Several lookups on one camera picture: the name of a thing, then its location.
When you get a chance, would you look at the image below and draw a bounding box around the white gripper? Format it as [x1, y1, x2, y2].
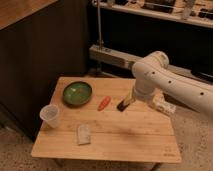
[123, 86, 155, 105]

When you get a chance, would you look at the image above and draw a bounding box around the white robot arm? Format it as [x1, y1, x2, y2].
[124, 51, 213, 116]

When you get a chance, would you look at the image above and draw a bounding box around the green ceramic bowl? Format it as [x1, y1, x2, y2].
[62, 81, 92, 106]

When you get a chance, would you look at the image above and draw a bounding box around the clear plastic cup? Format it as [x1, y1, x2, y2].
[39, 104, 59, 128]

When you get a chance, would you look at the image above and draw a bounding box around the black rectangular device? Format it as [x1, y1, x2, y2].
[117, 101, 128, 112]

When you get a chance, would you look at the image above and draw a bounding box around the light wooden table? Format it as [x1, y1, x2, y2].
[31, 77, 181, 163]

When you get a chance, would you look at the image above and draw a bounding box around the metal vertical pole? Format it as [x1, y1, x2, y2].
[97, 0, 103, 49]

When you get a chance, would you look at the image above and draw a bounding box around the dark wooden cabinet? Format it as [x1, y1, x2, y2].
[0, 0, 88, 140]

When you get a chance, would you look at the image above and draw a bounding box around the upper cluttered shelf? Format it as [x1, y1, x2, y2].
[91, 0, 213, 29]

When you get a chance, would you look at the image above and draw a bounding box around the grey metal shelf rail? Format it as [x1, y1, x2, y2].
[89, 45, 213, 84]

